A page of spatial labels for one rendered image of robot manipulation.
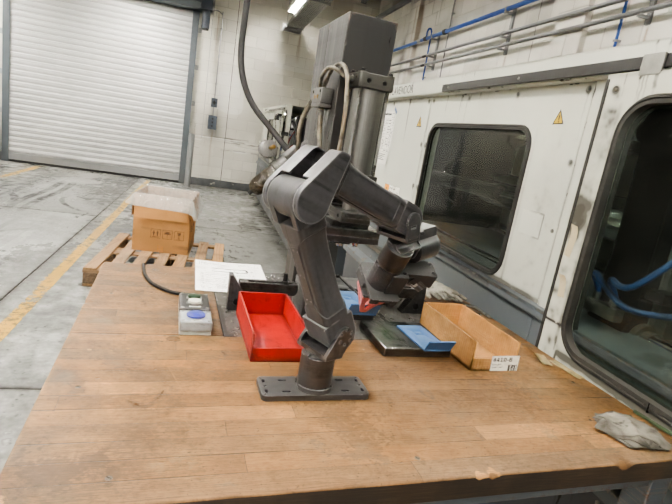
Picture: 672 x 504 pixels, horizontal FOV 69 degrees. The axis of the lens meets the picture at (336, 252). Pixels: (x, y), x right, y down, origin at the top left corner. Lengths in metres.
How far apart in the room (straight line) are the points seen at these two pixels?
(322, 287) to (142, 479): 0.37
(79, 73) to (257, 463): 10.08
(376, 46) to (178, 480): 1.04
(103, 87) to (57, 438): 9.87
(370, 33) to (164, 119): 9.17
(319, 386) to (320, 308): 0.15
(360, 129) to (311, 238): 0.51
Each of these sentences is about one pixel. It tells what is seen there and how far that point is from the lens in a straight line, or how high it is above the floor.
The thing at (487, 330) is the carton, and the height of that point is 0.95.
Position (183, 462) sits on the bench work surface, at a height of 0.90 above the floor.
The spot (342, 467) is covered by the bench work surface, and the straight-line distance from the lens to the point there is 0.77.
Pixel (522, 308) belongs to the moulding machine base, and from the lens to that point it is 1.58.
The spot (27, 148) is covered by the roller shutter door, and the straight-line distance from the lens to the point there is 10.85.
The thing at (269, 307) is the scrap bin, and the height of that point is 0.92.
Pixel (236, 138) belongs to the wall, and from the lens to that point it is 10.40.
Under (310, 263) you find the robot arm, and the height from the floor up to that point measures 1.15.
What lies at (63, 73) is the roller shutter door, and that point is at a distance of 10.66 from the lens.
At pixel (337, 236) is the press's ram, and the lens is 1.21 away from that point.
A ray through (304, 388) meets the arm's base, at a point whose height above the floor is 0.92.
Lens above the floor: 1.35
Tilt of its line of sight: 13 degrees down
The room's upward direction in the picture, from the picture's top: 9 degrees clockwise
